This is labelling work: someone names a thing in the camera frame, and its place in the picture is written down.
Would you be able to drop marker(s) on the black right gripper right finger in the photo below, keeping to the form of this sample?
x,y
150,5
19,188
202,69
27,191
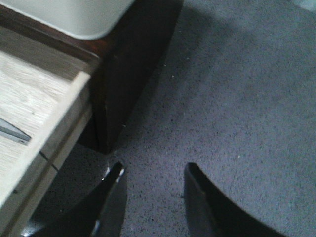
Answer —
x,y
210,213

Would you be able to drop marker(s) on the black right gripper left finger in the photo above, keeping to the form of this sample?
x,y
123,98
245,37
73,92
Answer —
x,y
100,214

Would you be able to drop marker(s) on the grey orange scissors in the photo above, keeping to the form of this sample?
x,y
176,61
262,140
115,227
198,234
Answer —
x,y
13,133

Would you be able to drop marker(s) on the wooden drawer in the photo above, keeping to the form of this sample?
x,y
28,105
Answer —
x,y
43,92

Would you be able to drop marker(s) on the dark wooden drawer cabinet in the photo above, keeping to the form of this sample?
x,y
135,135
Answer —
x,y
119,63

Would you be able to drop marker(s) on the cream plastic tray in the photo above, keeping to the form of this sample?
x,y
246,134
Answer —
x,y
81,19

